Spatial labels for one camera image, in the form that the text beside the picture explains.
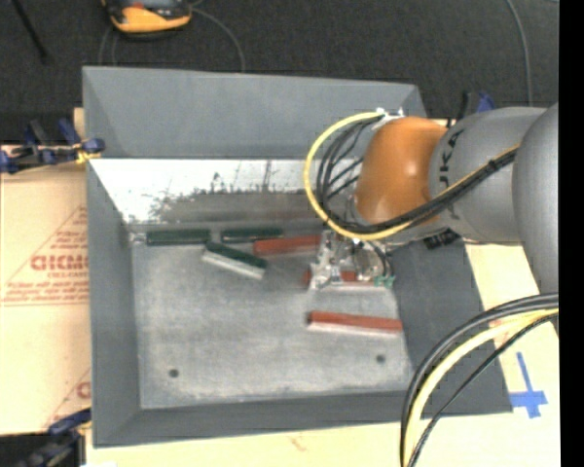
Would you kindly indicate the grey metal bin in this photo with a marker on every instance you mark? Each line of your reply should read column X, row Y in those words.
column 253, row 338

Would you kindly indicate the black cylinder on white bracket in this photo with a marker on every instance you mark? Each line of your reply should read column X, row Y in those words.
column 440, row 239

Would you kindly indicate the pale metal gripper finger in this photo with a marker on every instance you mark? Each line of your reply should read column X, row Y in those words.
column 318, row 275
column 335, row 276

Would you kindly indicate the dark green flat block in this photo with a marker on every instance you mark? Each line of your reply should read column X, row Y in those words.
column 177, row 237
column 236, row 260

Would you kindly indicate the brown cardboard board, red print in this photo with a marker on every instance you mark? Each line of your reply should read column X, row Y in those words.
column 39, row 309

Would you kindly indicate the red-brown flat block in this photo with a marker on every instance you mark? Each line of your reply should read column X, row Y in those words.
column 349, row 276
column 355, row 322
column 287, row 245

